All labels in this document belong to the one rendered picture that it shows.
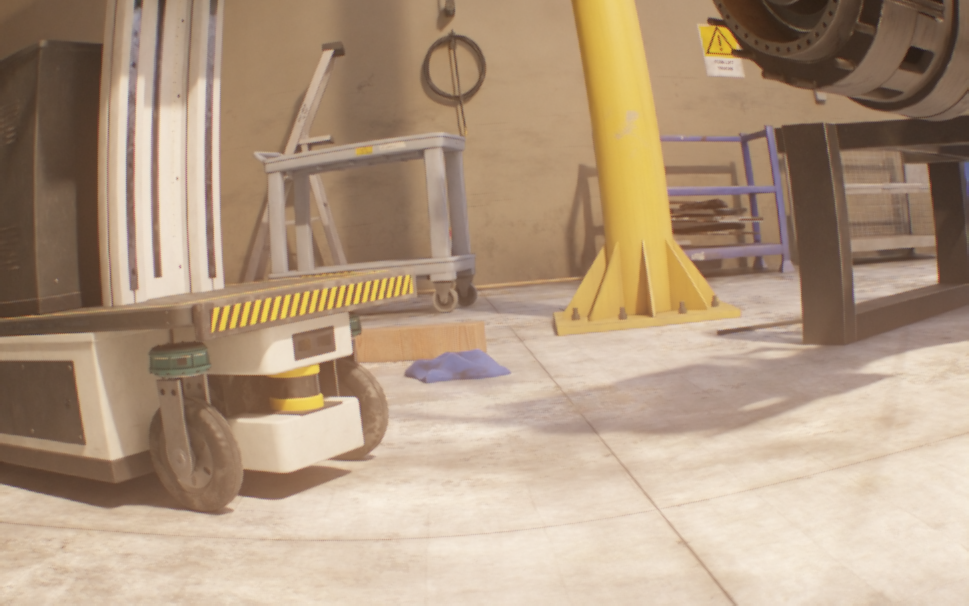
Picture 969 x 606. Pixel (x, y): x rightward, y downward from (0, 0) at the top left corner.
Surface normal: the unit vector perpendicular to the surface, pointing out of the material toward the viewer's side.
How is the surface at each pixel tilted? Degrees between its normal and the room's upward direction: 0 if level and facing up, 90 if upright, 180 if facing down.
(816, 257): 90
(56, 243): 90
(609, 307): 90
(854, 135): 90
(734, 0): 68
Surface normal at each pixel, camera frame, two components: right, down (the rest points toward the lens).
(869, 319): 0.55, 0.00
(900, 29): 0.43, 0.60
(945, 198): -0.83, 0.11
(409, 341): -0.27, 0.08
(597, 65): -0.59, 0.10
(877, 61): 0.34, 0.83
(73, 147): 0.92, -0.06
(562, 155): 0.04, 0.06
